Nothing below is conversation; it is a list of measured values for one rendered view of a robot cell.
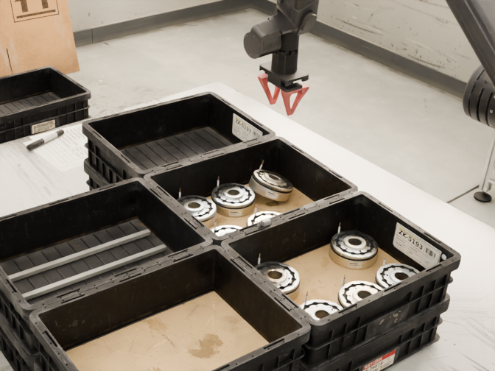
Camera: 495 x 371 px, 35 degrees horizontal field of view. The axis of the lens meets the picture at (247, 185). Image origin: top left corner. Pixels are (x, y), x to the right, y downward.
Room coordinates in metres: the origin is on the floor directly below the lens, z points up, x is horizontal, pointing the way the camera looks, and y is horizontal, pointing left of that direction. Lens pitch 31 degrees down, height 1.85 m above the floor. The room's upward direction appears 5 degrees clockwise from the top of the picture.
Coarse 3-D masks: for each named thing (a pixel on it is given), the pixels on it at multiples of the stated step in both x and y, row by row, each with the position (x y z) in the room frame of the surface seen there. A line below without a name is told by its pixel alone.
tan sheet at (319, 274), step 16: (304, 256) 1.40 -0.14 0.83; (320, 256) 1.41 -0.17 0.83; (384, 256) 1.42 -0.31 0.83; (304, 272) 1.34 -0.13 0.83; (320, 272) 1.35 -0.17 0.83; (336, 272) 1.35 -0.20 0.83; (352, 272) 1.36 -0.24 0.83; (368, 272) 1.36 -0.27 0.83; (304, 288) 1.29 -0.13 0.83; (320, 288) 1.30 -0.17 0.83; (336, 288) 1.30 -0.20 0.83
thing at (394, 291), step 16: (320, 208) 1.44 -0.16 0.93; (384, 208) 1.46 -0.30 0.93; (272, 224) 1.37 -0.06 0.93; (224, 240) 1.30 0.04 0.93; (240, 240) 1.31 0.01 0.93; (432, 240) 1.36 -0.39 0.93; (240, 256) 1.25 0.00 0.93; (256, 272) 1.20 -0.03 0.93; (432, 272) 1.25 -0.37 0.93; (448, 272) 1.28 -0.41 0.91; (272, 288) 1.16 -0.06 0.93; (400, 288) 1.19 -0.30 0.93; (416, 288) 1.22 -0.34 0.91; (288, 304) 1.11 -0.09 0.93; (352, 304) 1.13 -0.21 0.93; (368, 304) 1.14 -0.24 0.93; (384, 304) 1.16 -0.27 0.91; (320, 320) 1.08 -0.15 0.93; (336, 320) 1.09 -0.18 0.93
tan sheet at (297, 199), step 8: (248, 184) 1.68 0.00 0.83; (296, 192) 1.66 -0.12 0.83; (256, 200) 1.61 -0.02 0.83; (264, 200) 1.62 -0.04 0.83; (272, 200) 1.62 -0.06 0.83; (288, 200) 1.62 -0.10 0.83; (296, 200) 1.63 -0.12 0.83; (304, 200) 1.63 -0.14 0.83; (312, 200) 1.63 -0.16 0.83; (264, 208) 1.58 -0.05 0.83; (272, 208) 1.58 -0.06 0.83; (280, 208) 1.59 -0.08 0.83; (288, 208) 1.59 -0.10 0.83; (224, 216) 1.53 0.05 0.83; (248, 216) 1.54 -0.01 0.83; (224, 224) 1.50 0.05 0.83; (232, 224) 1.50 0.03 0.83; (240, 224) 1.51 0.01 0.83
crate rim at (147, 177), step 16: (256, 144) 1.71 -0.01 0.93; (288, 144) 1.72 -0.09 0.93; (192, 160) 1.60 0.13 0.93; (208, 160) 1.62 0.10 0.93; (144, 176) 1.52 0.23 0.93; (336, 176) 1.59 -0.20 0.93; (160, 192) 1.46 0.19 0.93; (352, 192) 1.52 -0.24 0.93; (304, 208) 1.44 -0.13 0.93; (256, 224) 1.36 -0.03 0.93
